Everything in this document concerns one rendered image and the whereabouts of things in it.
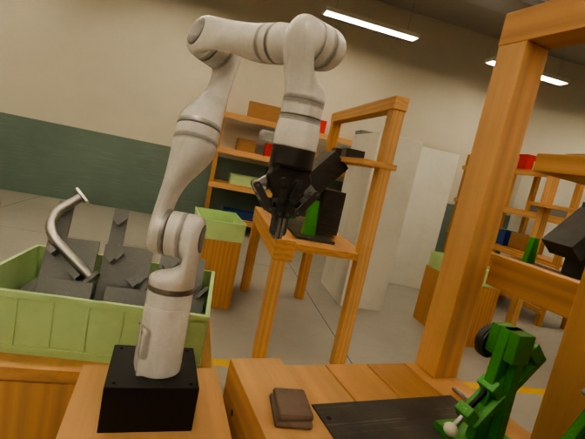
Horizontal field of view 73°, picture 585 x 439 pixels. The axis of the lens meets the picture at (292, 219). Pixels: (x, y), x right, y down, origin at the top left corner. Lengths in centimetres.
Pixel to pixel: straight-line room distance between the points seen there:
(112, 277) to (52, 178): 656
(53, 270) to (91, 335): 33
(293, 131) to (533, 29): 82
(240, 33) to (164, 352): 63
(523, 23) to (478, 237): 58
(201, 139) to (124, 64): 688
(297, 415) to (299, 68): 65
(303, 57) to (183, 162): 32
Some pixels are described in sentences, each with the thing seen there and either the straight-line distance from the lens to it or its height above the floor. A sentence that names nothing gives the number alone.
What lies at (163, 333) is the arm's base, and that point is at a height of 104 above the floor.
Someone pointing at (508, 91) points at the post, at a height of 172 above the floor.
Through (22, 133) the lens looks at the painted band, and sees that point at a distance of 805.
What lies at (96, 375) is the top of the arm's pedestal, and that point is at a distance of 107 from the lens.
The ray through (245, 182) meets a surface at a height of 92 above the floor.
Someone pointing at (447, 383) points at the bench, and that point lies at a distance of 133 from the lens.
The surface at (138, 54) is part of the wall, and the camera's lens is 767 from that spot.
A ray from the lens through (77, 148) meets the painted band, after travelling 776.
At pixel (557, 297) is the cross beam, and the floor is 123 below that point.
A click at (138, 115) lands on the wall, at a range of 755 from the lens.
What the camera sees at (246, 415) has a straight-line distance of 95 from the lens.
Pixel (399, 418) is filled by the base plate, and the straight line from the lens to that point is 104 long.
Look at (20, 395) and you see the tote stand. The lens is 127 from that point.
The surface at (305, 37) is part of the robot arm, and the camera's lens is 66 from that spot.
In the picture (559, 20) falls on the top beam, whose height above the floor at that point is 188.
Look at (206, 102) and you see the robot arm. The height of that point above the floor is 150.
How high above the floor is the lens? 141
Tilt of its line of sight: 8 degrees down
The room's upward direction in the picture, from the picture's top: 12 degrees clockwise
